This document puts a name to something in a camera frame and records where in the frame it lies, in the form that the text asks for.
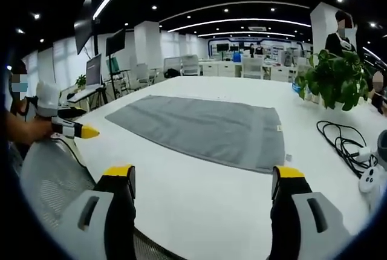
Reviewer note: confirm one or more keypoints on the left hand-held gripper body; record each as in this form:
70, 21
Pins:
46, 99

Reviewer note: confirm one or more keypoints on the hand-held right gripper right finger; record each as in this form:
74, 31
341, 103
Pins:
287, 211

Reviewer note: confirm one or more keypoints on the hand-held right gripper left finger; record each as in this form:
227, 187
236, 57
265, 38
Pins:
121, 211

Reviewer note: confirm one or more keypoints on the grey towel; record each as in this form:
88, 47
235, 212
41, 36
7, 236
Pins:
205, 127

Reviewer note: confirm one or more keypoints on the small green plant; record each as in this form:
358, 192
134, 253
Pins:
81, 81

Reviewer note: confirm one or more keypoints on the black tripod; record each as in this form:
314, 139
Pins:
101, 94

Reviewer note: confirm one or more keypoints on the desk monitor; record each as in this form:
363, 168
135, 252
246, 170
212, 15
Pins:
93, 71

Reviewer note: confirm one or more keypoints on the grey mesh office chair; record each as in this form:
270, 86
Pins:
51, 181

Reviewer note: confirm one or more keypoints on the white table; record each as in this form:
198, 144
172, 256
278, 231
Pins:
196, 205

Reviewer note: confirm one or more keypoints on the white office chair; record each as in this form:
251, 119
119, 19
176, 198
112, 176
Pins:
144, 74
252, 68
190, 65

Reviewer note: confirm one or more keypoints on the black monitor on stand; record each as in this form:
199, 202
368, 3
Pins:
115, 42

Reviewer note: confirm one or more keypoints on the white handheld controller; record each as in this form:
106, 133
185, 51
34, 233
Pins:
370, 180

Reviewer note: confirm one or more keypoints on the white power adapter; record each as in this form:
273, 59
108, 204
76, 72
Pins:
363, 153

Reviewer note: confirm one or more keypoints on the black bag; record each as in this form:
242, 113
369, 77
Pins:
173, 73

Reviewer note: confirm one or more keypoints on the grey round device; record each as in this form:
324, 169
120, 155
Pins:
383, 148

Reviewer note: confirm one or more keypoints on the green potted plant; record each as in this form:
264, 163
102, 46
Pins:
335, 81

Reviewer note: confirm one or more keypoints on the blue water bottle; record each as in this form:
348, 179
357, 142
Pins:
236, 57

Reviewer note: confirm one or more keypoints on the large black wall screen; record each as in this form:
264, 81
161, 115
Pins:
84, 27

